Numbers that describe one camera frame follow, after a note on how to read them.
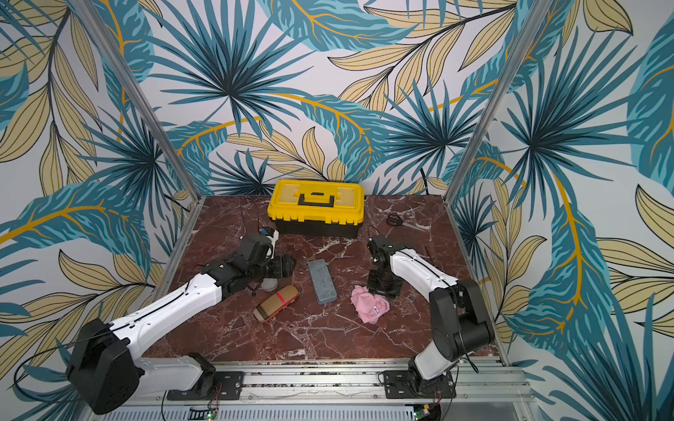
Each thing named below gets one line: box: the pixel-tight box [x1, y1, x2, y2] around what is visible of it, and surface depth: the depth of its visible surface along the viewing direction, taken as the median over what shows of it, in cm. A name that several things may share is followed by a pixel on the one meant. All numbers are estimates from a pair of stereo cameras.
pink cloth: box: [350, 284, 390, 325], surface depth 85 cm
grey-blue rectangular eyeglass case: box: [308, 258, 338, 306], surface depth 92 cm
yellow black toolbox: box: [266, 179, 366, 238], surface depth 97 cm
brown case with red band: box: [253, 285, 300, 322], surface depth 88 cm
